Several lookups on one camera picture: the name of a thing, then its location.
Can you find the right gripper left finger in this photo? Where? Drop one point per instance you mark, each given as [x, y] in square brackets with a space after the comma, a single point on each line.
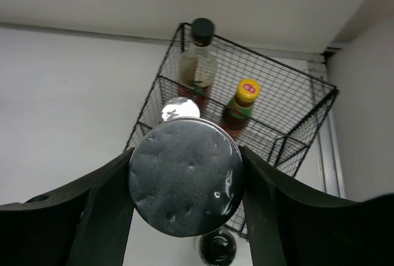
[85, 222]

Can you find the silver-lid blue-label shaker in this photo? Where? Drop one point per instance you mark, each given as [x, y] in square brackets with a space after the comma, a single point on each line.
[179, 107]
[186, 177]

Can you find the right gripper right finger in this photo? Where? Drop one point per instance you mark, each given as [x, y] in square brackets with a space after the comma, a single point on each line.
[290, 223]

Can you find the yellow-cap brown sauce bottle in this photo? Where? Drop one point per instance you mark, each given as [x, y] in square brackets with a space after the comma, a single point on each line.
[238, 111]

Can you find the black wire basket rack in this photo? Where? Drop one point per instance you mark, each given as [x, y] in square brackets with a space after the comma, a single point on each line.
[210, 97]

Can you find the tall clear black-cap bottle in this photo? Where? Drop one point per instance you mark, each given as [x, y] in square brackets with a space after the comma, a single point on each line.
[198, 66]

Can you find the black-cap spice jar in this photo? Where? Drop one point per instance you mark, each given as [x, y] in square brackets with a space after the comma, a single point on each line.
[217, 248]

